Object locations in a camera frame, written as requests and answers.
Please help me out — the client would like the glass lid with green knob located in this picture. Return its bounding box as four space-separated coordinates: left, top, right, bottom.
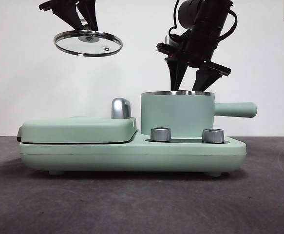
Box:
53 23 123 58

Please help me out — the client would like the chrome control knob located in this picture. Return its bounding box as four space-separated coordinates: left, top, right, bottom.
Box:
202 128 224 144
150 127 171 142

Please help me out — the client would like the mint green breakfast machine base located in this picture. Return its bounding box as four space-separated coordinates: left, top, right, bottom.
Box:
19 130 246 176

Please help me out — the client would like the mint green grill cover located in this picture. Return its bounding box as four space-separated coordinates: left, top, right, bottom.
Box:
17 116 139 145

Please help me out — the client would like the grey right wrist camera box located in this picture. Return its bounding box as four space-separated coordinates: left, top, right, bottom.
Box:
164 35 179 49

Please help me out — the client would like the mint green handled steamer pot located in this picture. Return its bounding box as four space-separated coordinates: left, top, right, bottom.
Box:
140 90 257 136

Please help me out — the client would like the chrome grill cover handle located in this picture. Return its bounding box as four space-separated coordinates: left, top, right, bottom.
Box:
111 97 133 120

